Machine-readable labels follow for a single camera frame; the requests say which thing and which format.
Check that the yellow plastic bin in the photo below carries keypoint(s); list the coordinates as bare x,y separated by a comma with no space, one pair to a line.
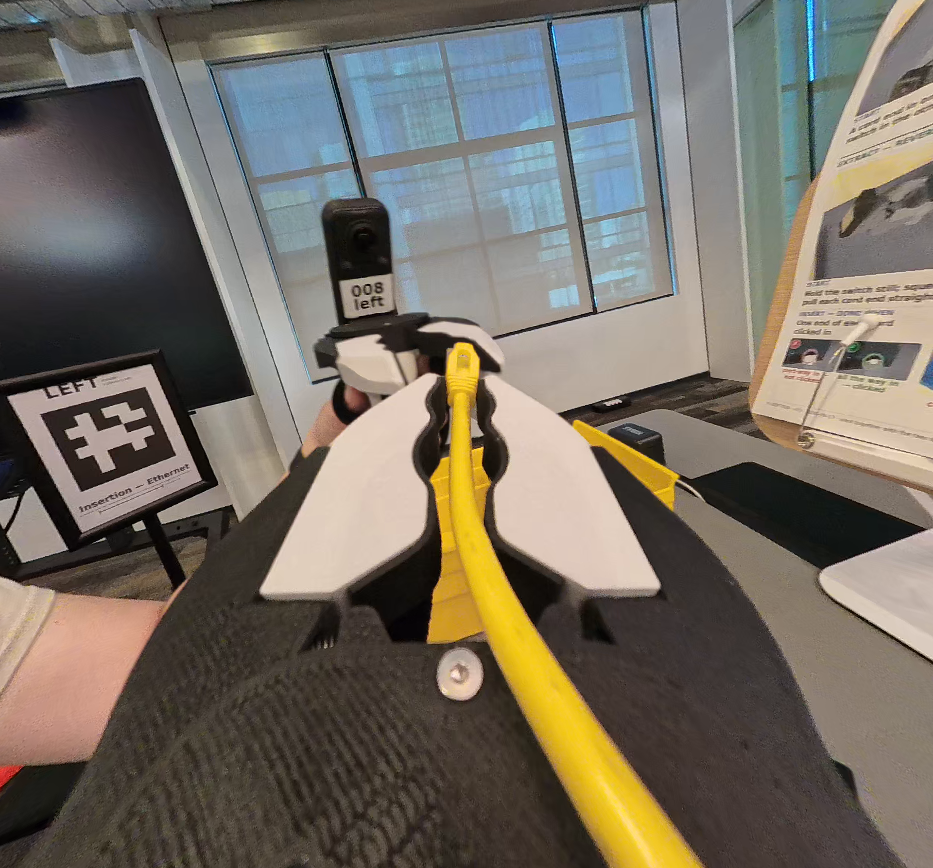
627,467

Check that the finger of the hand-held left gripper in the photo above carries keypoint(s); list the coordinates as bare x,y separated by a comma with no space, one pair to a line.
466,340
372,365

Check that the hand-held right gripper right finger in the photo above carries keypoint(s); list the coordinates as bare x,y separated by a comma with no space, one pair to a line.
568,504

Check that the black wristband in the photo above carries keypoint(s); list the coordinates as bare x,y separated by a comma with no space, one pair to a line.
306,461

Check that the printed instruction sheet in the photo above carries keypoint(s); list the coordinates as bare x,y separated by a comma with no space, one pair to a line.
860,227

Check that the black sign stand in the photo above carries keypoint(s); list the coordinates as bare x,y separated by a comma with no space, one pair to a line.
164,547

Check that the person's left hand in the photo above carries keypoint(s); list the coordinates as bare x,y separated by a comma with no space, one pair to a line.
321,427

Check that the black floor outlet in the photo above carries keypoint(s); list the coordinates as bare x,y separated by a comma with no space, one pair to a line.
612,404

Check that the small black box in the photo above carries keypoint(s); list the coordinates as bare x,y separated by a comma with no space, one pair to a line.
635,442

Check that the black monitor screen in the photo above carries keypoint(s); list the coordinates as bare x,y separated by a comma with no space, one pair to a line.
95,241

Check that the framed marker sign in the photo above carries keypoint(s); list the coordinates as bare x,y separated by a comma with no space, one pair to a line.
109,438

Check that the large window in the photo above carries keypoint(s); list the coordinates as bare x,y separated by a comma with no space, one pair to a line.
452,168

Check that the white stand base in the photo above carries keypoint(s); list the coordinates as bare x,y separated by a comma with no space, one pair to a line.
889,591

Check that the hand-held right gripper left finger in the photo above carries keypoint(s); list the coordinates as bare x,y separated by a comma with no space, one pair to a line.
350,496

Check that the person's left forearm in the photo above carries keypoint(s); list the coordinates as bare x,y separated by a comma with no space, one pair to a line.
80,671

